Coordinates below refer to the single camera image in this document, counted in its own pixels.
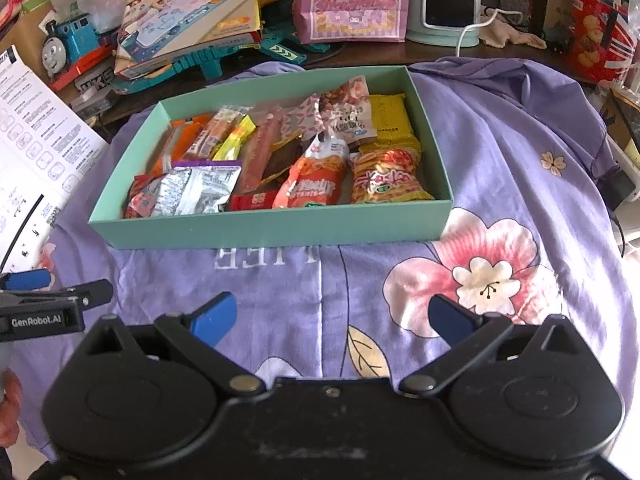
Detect red square white-label packet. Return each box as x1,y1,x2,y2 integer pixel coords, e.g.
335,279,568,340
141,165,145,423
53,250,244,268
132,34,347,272
226,191,280,212

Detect clear orange cracker packet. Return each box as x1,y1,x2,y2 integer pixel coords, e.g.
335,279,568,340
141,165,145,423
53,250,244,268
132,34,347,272
187,105,252,159

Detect person's left hand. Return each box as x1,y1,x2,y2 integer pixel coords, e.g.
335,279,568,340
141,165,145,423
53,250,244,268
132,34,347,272
0,367,24,447

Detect orange stand-up snack pouch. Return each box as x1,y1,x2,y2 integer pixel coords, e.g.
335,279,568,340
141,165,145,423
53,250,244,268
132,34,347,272
271,134,350,209

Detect teal plastic toy track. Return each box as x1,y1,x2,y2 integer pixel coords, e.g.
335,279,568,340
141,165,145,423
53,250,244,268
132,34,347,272
114,22,346,95

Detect pink patterned wrapper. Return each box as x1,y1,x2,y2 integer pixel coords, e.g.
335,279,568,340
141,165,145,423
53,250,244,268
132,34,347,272
277,94,328,138

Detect white instruction sheet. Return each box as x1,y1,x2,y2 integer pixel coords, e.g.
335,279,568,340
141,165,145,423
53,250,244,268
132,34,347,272
0,44,110,275

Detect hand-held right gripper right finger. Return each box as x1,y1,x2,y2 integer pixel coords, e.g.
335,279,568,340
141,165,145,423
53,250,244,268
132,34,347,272
399,294,593,396

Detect brown gold chocolate packet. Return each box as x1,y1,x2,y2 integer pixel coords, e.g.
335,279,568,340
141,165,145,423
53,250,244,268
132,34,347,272
261,139,303,183

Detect orange red chips bag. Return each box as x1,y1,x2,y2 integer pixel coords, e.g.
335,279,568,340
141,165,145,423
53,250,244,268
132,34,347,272
348,141,435,205

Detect yellow green candy packet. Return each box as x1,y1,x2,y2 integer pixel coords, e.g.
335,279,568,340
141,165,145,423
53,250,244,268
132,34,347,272
211,115,258,162

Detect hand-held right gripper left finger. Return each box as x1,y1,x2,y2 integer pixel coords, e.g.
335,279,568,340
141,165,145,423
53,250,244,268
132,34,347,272
80,291,265,395

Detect teal cardboard box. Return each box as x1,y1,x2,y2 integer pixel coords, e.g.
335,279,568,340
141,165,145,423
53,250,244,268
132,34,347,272
88,64,456,251

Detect black white-lettered box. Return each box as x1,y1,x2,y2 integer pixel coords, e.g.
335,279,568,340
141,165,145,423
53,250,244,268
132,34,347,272
74,76,115,112

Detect orange snack bar packet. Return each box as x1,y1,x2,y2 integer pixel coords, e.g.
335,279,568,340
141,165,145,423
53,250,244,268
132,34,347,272
149,114,213,177

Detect white cable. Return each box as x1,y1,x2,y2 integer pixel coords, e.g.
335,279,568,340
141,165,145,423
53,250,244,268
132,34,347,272
456,6,507,59

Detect brown cardboard box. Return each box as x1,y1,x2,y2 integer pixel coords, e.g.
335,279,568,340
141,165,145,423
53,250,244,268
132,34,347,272
0,0,58,58

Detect pink gift bag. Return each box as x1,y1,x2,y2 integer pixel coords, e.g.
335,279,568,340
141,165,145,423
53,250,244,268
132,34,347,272
291,0,413,44

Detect silver purple foil packet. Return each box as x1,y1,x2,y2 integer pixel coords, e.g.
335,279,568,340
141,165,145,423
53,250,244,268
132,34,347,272
147,159,243,217

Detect red cookie tin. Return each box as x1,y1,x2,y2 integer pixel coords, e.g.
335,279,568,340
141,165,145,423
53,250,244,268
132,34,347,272
566,0,640,85

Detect beige cloth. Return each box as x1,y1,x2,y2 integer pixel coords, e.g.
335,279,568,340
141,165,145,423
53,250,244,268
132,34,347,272
478,14,547,51

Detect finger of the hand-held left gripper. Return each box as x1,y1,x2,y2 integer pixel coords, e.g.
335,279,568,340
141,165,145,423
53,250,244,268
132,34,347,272
0,268,53,292
49,280,114,309

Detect mint green appliance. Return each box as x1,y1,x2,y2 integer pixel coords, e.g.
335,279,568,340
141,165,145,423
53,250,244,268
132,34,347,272
405,0,483,48

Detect play mat picture box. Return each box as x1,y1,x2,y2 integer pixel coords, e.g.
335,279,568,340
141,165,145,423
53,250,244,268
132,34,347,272
113,0,264,82

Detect blue toy train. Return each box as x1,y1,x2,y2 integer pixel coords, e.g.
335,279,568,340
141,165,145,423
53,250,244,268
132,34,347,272
39,14,120,92

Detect purple floral blanket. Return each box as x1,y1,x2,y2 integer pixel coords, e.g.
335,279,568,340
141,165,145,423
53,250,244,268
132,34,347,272
9,56,640,476

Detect black cable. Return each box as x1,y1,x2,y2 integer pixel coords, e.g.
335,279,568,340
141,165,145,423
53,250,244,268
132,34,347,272
611,207,632,261

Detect long clear red-patterned packet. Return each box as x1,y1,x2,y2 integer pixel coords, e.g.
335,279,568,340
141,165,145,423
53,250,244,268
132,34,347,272
234,114,283,197

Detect brown nut snack bag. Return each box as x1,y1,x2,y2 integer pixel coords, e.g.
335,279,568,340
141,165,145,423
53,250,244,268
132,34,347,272
319,76,378,145

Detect yellow snack packet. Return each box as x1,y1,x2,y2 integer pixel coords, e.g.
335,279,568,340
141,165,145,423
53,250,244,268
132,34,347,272
369,93,417,142

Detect dark red snack packet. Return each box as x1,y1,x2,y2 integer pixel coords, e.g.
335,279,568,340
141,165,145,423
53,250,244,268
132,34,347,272
123,174,166,219

